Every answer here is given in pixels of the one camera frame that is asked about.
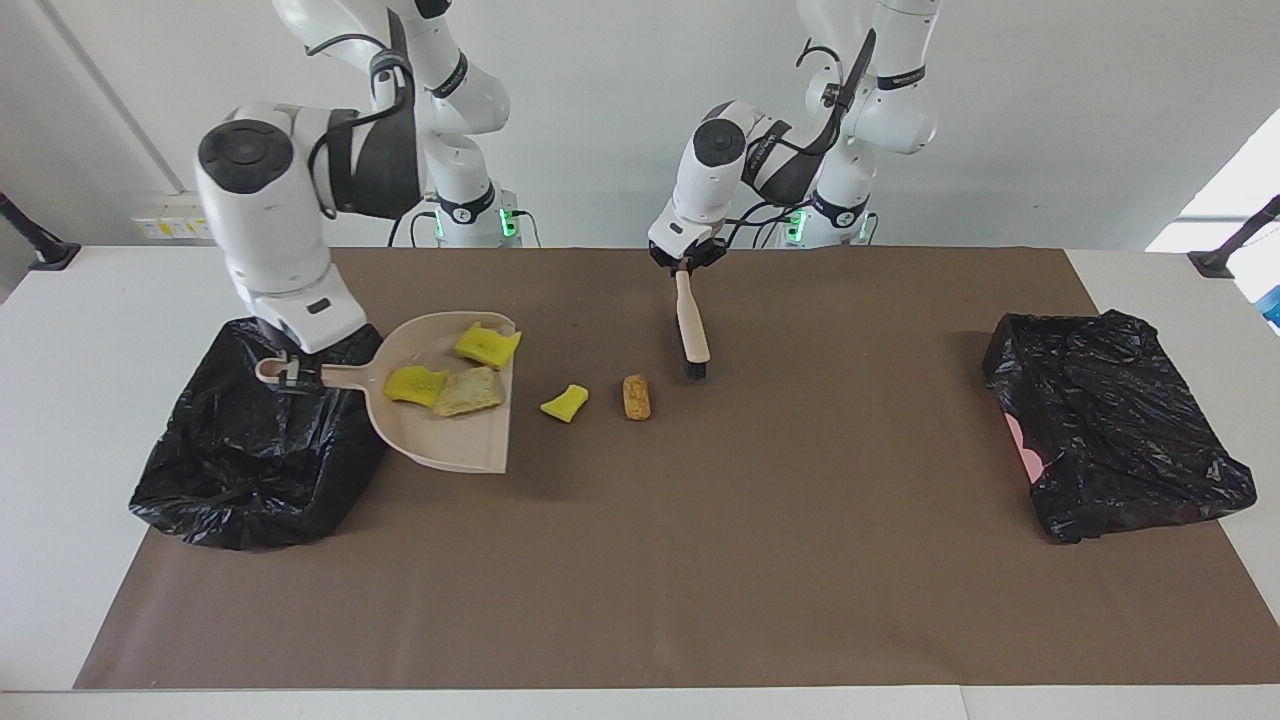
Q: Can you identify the small yellow sponge wedge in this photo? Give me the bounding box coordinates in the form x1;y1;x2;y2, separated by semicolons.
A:
540;384;590;424

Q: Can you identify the yellow sponge piece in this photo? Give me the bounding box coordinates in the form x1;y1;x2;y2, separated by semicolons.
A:
383;366;451;408
455;321;523;370

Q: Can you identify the beige plastic dustpan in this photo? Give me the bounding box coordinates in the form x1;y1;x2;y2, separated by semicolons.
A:
255;311;519;475

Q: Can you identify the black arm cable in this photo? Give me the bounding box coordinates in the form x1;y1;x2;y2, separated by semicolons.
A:
303;10;419;219
760;28;881;161

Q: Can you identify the pink plastic bin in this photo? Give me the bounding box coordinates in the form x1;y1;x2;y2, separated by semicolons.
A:
1003;412;1041;481

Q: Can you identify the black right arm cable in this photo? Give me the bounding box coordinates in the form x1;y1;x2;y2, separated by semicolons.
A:
303;10;419;219

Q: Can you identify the white wall outlet strip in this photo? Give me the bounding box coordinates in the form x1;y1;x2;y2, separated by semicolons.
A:
133;205;213;241

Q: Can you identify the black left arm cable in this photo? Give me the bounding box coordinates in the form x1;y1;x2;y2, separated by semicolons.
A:
760;28;881;161

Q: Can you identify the beige brush with black bristles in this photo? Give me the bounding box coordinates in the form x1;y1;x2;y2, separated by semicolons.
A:
675;268;712;381

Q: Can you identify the black camera stand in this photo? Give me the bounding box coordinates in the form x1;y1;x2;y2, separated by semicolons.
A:
0;190;83;273
1187;195;1280;280

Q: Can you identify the pale beige sponge chunk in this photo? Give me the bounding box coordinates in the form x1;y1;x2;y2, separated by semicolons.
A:
432;366;506;418

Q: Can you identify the black plastic trash bag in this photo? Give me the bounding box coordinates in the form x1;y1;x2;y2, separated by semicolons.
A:
982;309;1258;544
128;318;391;551

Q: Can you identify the brown table mat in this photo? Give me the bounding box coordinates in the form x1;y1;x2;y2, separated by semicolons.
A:
72;246;1280;691

